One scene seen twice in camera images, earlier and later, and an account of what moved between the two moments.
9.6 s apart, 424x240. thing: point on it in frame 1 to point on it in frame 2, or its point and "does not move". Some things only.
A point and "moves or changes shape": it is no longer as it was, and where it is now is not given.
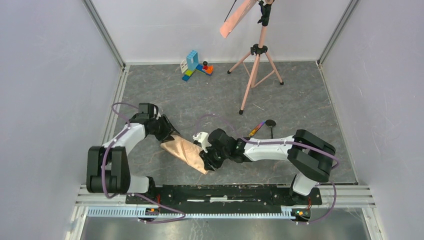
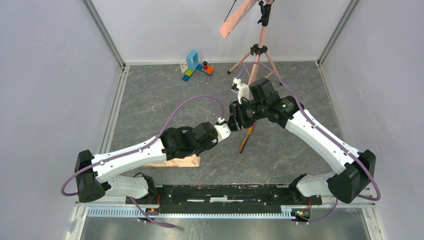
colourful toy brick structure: (189, 66) does not move
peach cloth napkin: (189, 152) moves or changes shape
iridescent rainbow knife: (256, 128) to (249, 131)
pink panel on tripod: (237, 14) does not move
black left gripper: (161, 119) to (209, 145)
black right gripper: (209, 163) to (236, 120)
